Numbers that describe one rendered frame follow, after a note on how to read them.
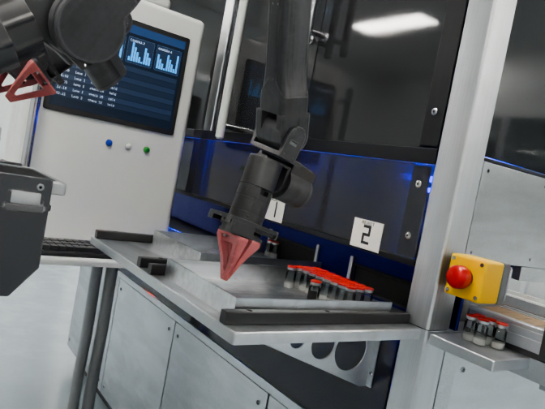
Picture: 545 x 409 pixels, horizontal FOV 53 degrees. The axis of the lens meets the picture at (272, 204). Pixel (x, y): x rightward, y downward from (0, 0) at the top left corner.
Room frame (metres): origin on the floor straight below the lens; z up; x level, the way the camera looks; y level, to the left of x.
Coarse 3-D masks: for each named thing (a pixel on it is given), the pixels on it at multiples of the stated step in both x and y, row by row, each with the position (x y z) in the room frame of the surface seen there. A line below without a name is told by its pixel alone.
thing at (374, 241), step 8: (360, 224) 1.14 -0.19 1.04; (368, 224) 1.12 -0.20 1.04; (376, 224) 1.11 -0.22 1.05; (352, 232) 1.16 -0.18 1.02; (360, 232) 1.14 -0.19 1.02; (376, 232) 1.10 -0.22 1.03; (352, 240) 1.15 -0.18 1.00; (360, 240) 1.14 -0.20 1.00; (368, 240) 1.12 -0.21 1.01; (376, 240) 1.10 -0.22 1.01; (368, 248) 1.11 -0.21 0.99; (376, 248) 1.10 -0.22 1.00
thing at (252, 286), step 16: (176, 272) 0.98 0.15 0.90; (192, 272) 0.93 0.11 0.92; (208, 272) 1.07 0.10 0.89; (240, 272) 1.11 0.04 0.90; (256, 272) 1.13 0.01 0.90; (272, 272) 1.15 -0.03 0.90; (192, 288) 0.92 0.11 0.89; (208, 288) 0.87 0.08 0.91; (224, 288) 1.00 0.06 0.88; (240, 288) 1.03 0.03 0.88; (256, 288) 1.05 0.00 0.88; (272, 288) 1.08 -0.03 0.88; (288, 288) 1.11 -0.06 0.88; (208, 304) 0.87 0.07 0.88; (224, 304) 0.83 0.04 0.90; (240, 304) 0.81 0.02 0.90; (256, 304) 0.83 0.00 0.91; (272, 304) 0.84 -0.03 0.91; (288, 304) 0.86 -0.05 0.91; (304, 304) 0.88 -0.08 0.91; (320, 304) 0.90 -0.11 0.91; (336, 304) 0.92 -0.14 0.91; (352, 304) 0.94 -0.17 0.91; (368, 304) 0.96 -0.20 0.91; (384, 304) 0.99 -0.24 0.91
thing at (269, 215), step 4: (272, 200) 1.41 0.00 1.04; (276, 200) 1.40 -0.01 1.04; (272, 204) 1.41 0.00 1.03; (280, 204) 1.38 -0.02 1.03; (284, 204) 1.37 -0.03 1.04; (268, 208) 1.42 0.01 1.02; (272, 208) 1.41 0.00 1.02; (280, 208) 1.38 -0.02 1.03; (284, 208) 1.37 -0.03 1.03; (268, 212) 1.42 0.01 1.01; (272, 212) 1.40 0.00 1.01; (276, 212) 1.39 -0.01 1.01; (280, 212) 1.38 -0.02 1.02; (268, 216) 1.42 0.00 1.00; (272, 216) 1.40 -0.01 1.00; (276, 216) 1.39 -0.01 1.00; (280, 216) 1.38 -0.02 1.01; (272, 220) 1.40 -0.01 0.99; (276, 220) 1.39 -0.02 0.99; (280, 220) 1.37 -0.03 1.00
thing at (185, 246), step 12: (156, 240) 1.34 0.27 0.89; (168, 240) 1.29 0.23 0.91; (180, 240) 1.40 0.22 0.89; (192, 240) 1.42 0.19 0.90; (204, 240) 1.44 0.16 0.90; (216, 240) 1.46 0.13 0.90; (180, 252) 1.22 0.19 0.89; (192, 252) 1.18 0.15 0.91; (204, 252) 1.36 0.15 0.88; (216, 252) 1.39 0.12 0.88; (264, 264) 1.24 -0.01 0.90; (276, 264) 1.26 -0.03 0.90; (288, 264) 1.28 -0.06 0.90; (300, 264) 1.30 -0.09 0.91; (312, 264) 1.33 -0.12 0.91
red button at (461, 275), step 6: (450, 270) 0.91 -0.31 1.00; (456, 270) 0.90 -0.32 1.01; (462, 270) 0.89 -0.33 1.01; (468, 270) 0.90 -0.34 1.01; (450, 276) 0.91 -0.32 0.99; (456, 276) 0.90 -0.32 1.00; (462, 276) 0.89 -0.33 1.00; (468, 276) 0.89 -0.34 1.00; (450, 282) 0.91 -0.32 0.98; (456, 282) 0.90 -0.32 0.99; (462, 282) 0.89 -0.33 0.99; (468, 282) 0.89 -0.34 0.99; (456, 288) 0.90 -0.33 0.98; (462, 288) 0.90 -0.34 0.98
